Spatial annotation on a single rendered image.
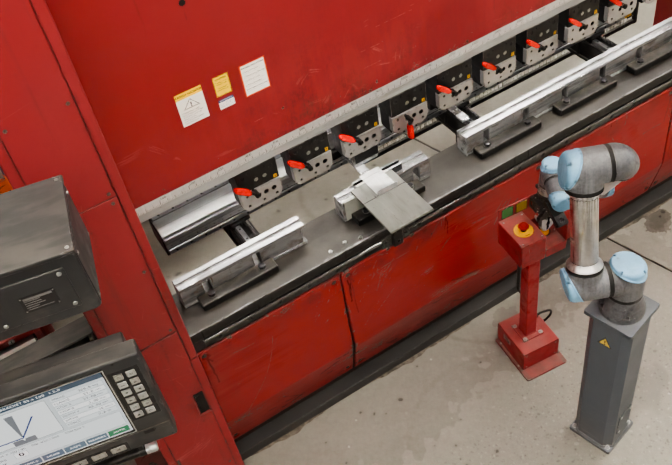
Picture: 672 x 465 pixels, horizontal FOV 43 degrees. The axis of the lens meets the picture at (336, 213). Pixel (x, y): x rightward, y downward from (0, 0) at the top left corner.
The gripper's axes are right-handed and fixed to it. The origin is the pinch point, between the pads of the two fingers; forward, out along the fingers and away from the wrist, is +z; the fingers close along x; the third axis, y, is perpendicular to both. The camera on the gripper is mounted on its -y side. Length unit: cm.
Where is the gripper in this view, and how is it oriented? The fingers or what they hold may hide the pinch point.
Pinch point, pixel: (546, 229)
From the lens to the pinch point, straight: 327.7
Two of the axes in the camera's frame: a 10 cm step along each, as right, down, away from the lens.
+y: -4.4, -6.6, 6.1
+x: -8.9, 3.9, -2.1
